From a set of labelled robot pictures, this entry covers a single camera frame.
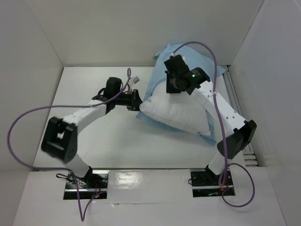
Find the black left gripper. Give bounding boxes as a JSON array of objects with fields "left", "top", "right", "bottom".
[{"left": 114, "top": 89, "right": 149, "bottom": 112}]

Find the light blue pillowcase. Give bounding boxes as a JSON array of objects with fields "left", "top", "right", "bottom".
[{"left": 136, "top": 43, "right": 216, "bottom": 145}]

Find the white pillow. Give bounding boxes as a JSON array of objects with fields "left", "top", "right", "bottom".
[{"left": 137, "top": 81, "right": 213, "bottom": 138}]

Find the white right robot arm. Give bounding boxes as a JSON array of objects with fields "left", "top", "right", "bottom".
[{"left": 164, "top": 55, "right": 257, "bottom": 185}]

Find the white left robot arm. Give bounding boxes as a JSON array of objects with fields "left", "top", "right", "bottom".
[{"left": 41, "top": 77, "right": 142, "bottom": 188}]

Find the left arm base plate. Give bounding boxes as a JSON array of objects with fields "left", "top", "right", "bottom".
[{"left": 56, "top": 170, "right": 109, "bottom": 200}]

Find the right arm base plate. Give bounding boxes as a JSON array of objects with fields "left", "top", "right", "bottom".
[{"left": 188, "top": 168, "right": 235, "bottom": 198}]

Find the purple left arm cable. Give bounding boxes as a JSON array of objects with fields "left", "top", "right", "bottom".
[{"left": 6, "top": 68, "right": 132, "bottom": 222}]

